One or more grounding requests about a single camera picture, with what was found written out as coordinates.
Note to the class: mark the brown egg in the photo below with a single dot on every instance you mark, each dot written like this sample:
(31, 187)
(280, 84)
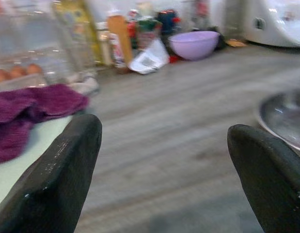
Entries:
(0, 75)
(34, 69)
(18, 71)

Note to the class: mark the purple knitted cloth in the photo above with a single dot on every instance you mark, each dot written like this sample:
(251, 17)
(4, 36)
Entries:
(38, 104)

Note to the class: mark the green rimmed tray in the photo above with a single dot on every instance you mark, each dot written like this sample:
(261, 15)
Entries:
(19, 170)

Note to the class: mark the steel bowl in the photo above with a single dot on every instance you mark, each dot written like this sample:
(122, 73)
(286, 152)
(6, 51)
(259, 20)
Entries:
(285, 119)

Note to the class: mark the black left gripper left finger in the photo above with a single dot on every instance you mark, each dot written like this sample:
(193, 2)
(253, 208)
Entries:
(50, 184)

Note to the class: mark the lilac plastic bowl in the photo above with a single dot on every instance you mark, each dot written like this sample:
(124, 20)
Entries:
(194, 44)

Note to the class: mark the orange bottle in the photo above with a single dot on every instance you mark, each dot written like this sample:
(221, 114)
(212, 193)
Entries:
(120, 36)

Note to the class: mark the brown flat packet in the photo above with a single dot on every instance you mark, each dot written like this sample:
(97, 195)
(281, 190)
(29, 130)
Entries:
(235, 43)

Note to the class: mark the clear plastic egg carton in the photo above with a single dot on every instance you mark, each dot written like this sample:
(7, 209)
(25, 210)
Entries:
(23, 43)

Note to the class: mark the grey crumpled cloth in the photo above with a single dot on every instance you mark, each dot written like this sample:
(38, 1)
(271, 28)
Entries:
(85, 85)

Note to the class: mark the green and red packet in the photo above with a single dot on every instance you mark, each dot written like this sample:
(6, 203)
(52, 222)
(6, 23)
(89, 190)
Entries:
(147, 31)

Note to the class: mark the yellow food pack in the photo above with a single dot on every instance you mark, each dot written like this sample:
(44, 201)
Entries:
(88, 31)

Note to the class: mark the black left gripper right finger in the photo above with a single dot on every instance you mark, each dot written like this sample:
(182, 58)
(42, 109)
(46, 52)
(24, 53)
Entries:
(273, 184)

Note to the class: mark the dark bottle with red cap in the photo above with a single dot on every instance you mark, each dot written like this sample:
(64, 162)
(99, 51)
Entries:
(168, 21)

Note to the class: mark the white printed paper pack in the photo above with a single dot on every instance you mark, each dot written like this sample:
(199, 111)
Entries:
(149, 60)

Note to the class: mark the white kitchen cooking machine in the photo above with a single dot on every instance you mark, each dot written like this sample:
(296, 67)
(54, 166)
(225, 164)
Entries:
(273, 21)

